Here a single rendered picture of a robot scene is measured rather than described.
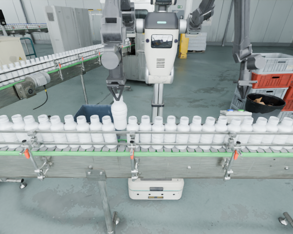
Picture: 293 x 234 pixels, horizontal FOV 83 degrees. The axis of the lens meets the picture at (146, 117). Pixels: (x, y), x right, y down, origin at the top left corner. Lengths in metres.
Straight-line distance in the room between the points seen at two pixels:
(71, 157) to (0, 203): 1.47
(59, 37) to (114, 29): 5.99
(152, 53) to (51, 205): 1.67
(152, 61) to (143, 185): 1.08
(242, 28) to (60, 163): 1.08
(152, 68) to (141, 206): 1.28
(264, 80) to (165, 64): 2.06
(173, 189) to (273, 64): 2.25
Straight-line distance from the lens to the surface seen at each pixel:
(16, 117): 0.98
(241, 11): 0.94
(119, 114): 0.72
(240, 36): 0.99
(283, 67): 3.18
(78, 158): 0.90
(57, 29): 6.60
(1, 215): 2.20
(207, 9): 1.15
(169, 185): 1.66
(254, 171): 1.06
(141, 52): 4.36
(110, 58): 0.58
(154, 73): 1.26
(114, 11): 0.67
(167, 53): 1.24
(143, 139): 0.80
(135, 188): 1.66
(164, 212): 1.79
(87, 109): 1.45
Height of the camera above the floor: 1.55
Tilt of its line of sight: 30 degrees down
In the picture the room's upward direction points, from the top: 1 degrees clockwise
